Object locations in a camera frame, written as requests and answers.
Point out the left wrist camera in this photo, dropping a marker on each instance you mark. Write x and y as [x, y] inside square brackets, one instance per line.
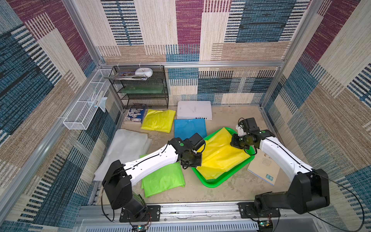
[195, 142]

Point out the large yellow raincoat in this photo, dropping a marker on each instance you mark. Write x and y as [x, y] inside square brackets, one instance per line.
[219, 157]

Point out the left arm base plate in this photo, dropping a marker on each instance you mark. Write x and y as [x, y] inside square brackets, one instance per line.
[151, 213]

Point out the green plastic basket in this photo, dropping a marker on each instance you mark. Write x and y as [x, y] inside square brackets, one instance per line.
[224, 177]

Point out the blue folded raincoat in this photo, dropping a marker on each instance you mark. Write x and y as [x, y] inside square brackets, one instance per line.
[186, 128]

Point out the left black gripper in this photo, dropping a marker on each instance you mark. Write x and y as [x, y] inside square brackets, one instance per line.
[198, 163]

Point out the magazines on shelf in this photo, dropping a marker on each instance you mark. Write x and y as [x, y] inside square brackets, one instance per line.
[126, 76]

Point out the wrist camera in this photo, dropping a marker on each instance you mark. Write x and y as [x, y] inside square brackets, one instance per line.
[195, 142]
[246, 126]

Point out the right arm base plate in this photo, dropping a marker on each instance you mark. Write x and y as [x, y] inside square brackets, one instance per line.
[250, 211]

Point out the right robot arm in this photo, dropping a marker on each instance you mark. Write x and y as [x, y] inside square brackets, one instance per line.
[309, 187]

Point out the white round object on shelf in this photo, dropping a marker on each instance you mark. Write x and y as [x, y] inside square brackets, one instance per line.
[144, 72]

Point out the aluminium front rail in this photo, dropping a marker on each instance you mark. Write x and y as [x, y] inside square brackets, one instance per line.
[193, 217]

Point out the white flat box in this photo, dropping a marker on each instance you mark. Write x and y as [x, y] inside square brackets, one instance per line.
[194, 110]

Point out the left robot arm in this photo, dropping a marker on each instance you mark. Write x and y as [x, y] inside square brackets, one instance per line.
[121, 177]

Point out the cardboard box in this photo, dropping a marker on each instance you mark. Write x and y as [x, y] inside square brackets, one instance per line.
[264, 167]

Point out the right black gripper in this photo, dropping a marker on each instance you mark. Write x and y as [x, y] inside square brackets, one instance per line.
[237, 142]

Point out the white wire wall basket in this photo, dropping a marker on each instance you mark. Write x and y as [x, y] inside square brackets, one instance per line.
[89, 101]

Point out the black wire shelf rack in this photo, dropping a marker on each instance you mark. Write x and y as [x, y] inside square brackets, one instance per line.
[153, 92]

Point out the lime green raincoat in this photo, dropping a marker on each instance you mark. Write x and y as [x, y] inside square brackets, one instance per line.
[163, 179]

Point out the white folded raincoat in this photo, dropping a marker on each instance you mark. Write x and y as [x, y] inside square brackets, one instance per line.
[126, 146]

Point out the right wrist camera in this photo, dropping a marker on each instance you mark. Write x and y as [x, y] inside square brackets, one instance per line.
[246, 126]

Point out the blue printed packet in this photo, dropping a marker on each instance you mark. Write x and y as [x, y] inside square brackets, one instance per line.
[135, 115]

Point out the small yellow folded raincoat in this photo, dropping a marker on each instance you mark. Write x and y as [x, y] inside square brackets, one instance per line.
[156, 120]

